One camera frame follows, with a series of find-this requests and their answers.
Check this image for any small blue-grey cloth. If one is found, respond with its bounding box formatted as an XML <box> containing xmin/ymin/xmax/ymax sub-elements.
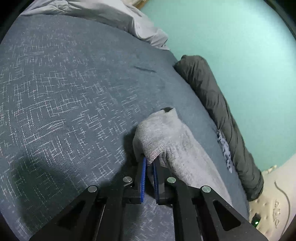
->
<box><xmin>216</xmin><ymin>130</ymin><xmax>233</xmax><ymax>174</ymax></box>

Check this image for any cream tufted headboard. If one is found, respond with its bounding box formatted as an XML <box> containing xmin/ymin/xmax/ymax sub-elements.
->
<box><xmin>248</xmin><ymin>154</ymin><xmax>296</xmax><ymax>239</ymax></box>

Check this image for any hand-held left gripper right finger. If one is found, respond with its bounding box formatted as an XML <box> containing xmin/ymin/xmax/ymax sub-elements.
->
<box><xmin>151</xmin><ymin>158</ymin><xmax>266</xmax><ymax>241</ymax></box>

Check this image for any grey knitted robe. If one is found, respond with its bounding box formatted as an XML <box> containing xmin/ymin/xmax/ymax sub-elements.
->
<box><xmin>132</xmin><ymin>107</ymin><xmax>233</xmax><ymax>207</ymax></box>

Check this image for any light grey blanket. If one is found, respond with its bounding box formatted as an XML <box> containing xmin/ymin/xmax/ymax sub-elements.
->
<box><xmin>20</xmin><ymin>0</ymin><xmax>170</xmax><ymax>51</ymax></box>

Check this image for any dark grey rolled quilt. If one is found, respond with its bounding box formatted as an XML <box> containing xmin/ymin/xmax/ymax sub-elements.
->
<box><xmin>173</xmin><ymin>55</ymin><xmax>264</xmax><ymax>202</ymax></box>

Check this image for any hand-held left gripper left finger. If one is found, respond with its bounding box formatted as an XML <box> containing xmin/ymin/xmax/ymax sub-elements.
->
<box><xmin>29</xmin><ymin>156</ymin><xmax>147</xmax><ymax>241</ymax></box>

